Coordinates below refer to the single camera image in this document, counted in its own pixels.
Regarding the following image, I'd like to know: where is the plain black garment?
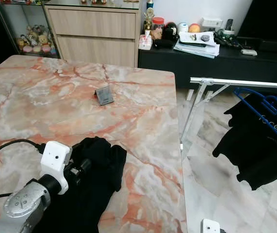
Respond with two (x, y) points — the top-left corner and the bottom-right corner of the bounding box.
(32, 136), (128, 233)

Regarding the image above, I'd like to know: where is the blue plastic hanger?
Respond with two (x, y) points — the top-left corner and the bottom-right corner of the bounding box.
(233, 81), (277, 146)

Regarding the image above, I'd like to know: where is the marble folding table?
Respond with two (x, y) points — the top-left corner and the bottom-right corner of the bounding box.
(0, 54), (187, 233)

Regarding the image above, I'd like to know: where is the small grey square box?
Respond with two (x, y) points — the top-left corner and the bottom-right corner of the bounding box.
(95, 85), (115, 106)

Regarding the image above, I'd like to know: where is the black printed t-shirt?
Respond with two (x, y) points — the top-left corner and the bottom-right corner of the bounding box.
(212, 92), (277, 191)

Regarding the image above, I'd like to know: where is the light wooden cabinet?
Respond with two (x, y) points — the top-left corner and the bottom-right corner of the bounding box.
(44, 0), (141, 68)

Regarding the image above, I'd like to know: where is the pink white tissue box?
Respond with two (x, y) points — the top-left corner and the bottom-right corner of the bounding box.
(139, 34), (153, 50)

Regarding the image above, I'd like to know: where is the silver metal clothes rack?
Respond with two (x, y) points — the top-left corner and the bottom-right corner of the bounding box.
(179, 76), (277, 153)

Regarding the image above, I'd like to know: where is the red-lidded jar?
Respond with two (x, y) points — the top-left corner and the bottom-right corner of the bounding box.
(151, 17), (165, 39)

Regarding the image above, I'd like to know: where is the glass display cabinet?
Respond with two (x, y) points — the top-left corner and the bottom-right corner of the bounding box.
(0, 0), (61, 59)

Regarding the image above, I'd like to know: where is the black plush toy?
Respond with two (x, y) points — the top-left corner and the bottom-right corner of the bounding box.
(163, 22), (179, 42)

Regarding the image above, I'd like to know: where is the gold blue trophy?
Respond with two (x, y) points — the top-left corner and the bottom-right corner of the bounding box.
(143, 0), (157, 32)

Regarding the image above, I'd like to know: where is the stack of papers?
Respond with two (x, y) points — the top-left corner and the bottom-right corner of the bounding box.
(174, 32), (220, 59)

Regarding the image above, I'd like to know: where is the black TV console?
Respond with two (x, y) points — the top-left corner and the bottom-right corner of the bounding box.
(138, 36), (277, 98)

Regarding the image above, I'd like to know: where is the black television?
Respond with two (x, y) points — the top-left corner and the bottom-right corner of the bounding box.
(238, 0), (277, 44)

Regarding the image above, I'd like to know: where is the orange ball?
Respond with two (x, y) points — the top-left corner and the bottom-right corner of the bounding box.
(188, 23), (201, 33)

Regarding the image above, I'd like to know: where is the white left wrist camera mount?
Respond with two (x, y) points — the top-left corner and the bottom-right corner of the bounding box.
(40, 141), (73, 195)

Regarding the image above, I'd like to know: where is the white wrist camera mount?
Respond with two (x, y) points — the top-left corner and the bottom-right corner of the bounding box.
(201, 219), (221, 233)
(40, 141), (73, 195)

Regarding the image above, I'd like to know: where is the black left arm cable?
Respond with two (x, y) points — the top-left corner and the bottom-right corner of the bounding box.
(0, 139), (46, 204)

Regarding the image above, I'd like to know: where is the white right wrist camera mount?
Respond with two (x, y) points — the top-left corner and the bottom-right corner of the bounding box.
(201, 219), (221, 233)

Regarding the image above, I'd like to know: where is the white wall socket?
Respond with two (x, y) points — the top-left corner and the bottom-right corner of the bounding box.
(201, 17), (224, 28)

